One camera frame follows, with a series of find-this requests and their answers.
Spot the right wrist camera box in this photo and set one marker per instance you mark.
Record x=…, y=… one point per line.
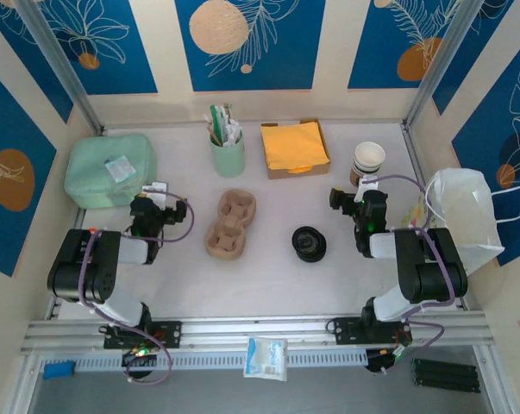
x=367, y=183

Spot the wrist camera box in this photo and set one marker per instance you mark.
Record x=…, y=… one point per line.
x=156, y=190
x=367, y=183

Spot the kraft wrapped straw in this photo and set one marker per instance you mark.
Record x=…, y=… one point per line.
x=229, y=110

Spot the mint green utensil cup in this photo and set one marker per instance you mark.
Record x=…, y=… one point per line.
x=227, y=161

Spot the wooden stirrer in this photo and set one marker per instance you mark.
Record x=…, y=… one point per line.
x=215, y=137

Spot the small clear wipe packet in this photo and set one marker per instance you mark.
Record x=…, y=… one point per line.
x=119, y=169

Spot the green print wrapped straw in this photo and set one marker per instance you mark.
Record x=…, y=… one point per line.
x=217, y=118

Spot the black ribbed block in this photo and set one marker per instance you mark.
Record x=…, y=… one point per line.
x=445, y=375

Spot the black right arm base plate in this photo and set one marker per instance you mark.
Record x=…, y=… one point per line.
x=346, y=330

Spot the cardboard napkin box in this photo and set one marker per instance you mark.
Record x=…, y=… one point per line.
x=302, y=172

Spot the white flower print paper bag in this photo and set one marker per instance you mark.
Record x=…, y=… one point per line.
x=462, y=207

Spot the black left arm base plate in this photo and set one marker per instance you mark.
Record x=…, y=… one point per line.
x=169, y=334

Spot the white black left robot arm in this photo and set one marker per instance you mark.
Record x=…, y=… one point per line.
x=91, y=267

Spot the blue clip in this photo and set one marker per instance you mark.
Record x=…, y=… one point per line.
x=57, y=370

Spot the black controller module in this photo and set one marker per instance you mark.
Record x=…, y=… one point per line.
x=139, y=358
x=374, y=364

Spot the white blue plastic packet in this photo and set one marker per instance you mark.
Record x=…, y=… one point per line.
x=264, y=358

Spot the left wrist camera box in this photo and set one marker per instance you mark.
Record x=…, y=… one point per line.
x=156, y=190

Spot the mint green lidded box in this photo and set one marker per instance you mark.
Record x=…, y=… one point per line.
x=91, y=177

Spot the brown paper cup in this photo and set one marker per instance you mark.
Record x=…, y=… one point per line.
x=358, y=180

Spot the yellow paper napkins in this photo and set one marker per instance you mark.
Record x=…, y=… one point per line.
x=294, y=144

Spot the aluminium frame post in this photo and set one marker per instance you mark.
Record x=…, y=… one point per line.
x=440, y=56
x=61, y=64

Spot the brown pulp cup carrier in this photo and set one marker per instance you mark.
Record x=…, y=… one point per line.
x=231, y=224

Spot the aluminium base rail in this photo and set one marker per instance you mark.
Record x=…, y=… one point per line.
x=225, y=332

